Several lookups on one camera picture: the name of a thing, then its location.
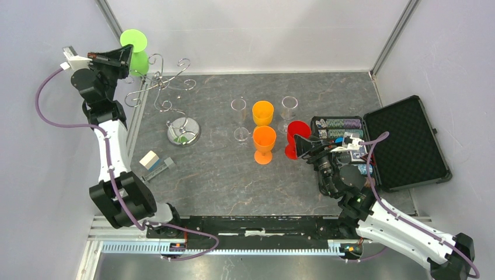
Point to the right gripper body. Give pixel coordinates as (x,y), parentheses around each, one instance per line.
(323,153)

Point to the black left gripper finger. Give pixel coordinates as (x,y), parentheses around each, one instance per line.
(107,57)
(123,59)

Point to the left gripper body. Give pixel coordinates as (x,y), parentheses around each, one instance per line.
(111,72)

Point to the green wine glass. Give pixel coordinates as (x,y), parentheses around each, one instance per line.
(139,65)

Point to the red wine glass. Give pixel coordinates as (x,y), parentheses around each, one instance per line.
(295,127)

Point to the orange wine glass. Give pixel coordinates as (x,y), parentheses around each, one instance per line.
(264,138)

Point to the clear wine glass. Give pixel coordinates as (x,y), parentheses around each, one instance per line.
(238,106)
(289,105)

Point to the yellow wine glass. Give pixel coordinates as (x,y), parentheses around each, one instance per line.
(262,113)

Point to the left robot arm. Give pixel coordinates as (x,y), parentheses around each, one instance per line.
(120,195)

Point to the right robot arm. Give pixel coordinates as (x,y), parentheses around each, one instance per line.
(444,255)

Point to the chrome wine glass rack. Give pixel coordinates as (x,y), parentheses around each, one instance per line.
(184,130)

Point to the blue playing card deck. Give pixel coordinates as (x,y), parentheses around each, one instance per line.
(357,156)

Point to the beige and blue toy brick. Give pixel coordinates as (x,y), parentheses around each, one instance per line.
(150,161)

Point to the black poker chip case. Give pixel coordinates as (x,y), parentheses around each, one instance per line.
(409,157)

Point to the grey toy girder piece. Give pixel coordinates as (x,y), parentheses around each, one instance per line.
(168,163)

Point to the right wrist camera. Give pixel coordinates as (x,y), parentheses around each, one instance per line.
(348,142)

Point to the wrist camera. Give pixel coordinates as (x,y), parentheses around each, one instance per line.
(73,61)
(348,142)

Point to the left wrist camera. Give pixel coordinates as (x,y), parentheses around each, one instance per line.
(73,61)

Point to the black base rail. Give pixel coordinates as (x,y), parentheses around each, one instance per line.
(259,232)

